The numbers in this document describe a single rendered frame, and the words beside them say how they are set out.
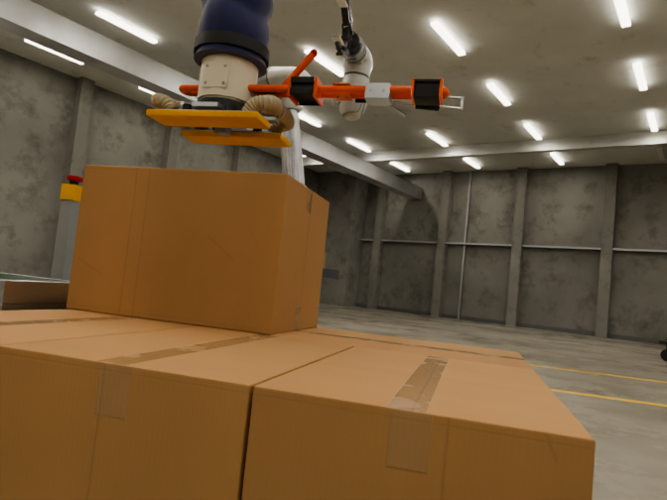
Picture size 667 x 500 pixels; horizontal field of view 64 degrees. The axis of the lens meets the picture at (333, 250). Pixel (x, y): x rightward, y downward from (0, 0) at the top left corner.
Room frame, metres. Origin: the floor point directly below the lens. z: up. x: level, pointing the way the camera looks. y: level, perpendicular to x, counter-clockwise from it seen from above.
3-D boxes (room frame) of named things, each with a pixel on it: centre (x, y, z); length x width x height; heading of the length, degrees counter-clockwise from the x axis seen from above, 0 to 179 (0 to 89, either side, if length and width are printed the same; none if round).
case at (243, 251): (1.58, 0.37, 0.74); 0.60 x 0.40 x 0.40; 75
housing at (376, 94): (1.47, -0.08, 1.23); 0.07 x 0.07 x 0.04; 76
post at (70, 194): (2.31, 1.16, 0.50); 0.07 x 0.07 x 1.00; 75
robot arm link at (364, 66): (2.06, -0.03, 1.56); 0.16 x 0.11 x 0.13; 164
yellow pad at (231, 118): (1.49, 0.39, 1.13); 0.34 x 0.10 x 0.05; 76
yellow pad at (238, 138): (1.67, 0.34, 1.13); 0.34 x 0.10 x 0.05; 76
